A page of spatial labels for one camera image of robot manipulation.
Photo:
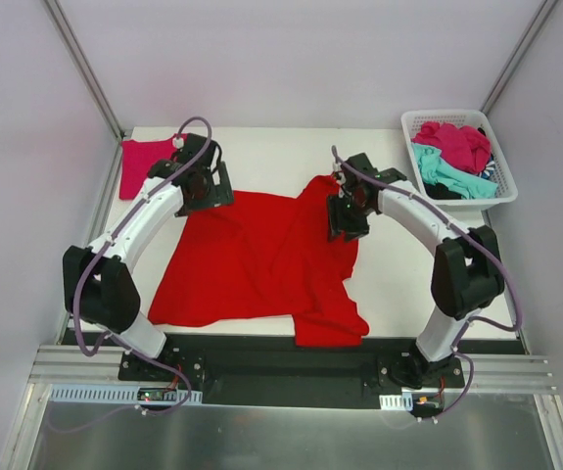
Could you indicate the left aluminium frame post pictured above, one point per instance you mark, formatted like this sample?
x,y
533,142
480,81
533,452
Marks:
x,y
62,24

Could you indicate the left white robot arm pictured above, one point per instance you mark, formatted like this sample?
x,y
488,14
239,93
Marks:
x,y
98,284

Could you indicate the left white cable duct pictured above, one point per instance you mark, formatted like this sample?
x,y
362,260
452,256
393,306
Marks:
x,y
122,395

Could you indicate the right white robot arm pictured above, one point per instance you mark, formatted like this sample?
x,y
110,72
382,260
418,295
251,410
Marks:
x,y
465,277

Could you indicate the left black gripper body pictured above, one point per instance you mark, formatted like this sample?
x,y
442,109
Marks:
x,y
217,197

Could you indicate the striped garment in basket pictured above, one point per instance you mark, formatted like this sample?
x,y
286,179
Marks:
x,y
489,168

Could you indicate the teal t shirt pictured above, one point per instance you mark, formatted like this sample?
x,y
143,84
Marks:
x,y
434,169

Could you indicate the right white cable duct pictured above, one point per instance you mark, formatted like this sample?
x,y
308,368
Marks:
x,y
402,402

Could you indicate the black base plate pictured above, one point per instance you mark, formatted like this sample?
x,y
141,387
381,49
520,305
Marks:
x,y
273,371

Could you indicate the folded magenta t shirt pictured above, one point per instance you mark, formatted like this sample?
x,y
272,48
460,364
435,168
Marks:
x,y
137,159

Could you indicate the white cable duct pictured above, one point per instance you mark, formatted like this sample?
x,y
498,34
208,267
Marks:
x,y
402,402
122,395

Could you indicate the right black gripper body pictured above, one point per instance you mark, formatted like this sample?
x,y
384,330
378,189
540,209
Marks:
x,y
346,225

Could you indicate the red t shirt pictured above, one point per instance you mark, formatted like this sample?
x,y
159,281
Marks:
x,y
263,256

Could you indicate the aluminium frame post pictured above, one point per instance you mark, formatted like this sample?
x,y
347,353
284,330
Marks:
x,y
541,17
62,24

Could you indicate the right aluminium frame post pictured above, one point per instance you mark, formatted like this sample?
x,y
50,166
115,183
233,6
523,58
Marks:
x,y
541,17

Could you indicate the aluminium rail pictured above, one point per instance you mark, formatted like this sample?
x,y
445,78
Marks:
x,y
68,365

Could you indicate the black garment in basket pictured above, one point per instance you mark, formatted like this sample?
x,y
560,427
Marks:
x,y
440,192

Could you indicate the crumpled magenta t shirt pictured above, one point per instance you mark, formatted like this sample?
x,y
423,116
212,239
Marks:
x,y
465,148

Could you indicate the white plastic basket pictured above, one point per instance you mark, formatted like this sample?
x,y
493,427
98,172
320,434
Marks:
x,y
506,188

